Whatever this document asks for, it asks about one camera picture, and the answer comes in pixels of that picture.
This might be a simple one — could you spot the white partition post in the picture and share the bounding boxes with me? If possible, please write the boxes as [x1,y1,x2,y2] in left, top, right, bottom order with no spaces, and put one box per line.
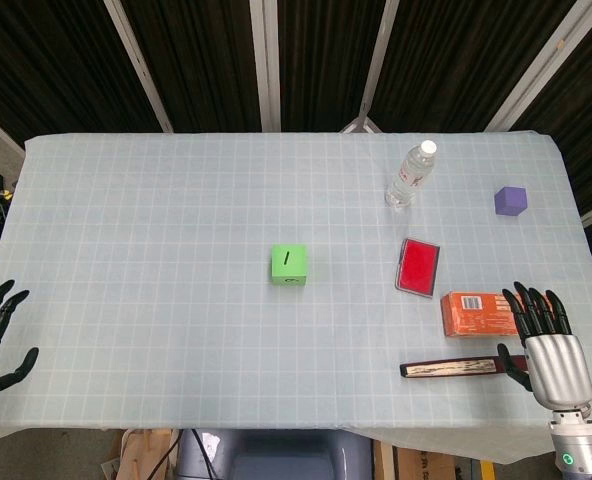
[340,0,402,134]
[103,0,175,134]
[249,0,282,134]
[485,0,590,132]

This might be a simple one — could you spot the brown cardboard box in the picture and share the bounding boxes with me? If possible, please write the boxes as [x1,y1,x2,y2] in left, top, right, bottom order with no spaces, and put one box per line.
[393,444,477,480]

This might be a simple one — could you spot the dark red closed book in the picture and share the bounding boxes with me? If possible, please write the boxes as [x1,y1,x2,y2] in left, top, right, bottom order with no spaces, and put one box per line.
[399,354,530,380]

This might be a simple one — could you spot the orange cardboard box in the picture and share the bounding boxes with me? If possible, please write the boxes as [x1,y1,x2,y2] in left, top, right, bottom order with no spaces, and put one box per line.
[440,291,527,339]

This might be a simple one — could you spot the clear plastic water bottle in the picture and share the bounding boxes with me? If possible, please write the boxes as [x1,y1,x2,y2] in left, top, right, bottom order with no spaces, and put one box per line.
[384,140,438,211]

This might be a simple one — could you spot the blue-grey robot torso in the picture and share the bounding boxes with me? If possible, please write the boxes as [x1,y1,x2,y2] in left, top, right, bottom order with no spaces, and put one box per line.
[175,428,375,480]

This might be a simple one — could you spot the pale blue grid tablecloth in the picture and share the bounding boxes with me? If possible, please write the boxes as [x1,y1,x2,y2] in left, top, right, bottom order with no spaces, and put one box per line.
[0,130,592,464]

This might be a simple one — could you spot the red ink pad case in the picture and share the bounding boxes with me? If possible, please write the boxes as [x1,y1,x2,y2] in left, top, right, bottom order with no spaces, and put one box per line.
[394,238,441,300]

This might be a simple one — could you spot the green numbered cube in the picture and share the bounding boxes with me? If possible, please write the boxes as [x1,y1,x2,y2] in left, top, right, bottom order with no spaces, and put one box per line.
[268,243,309,287]

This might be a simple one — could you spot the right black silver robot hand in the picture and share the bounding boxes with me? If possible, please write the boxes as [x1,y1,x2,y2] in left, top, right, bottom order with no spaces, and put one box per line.
[497,281,592,410]

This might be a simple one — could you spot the purple cube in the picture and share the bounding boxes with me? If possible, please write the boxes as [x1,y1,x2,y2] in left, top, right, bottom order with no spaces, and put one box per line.
[493,186,529,218]

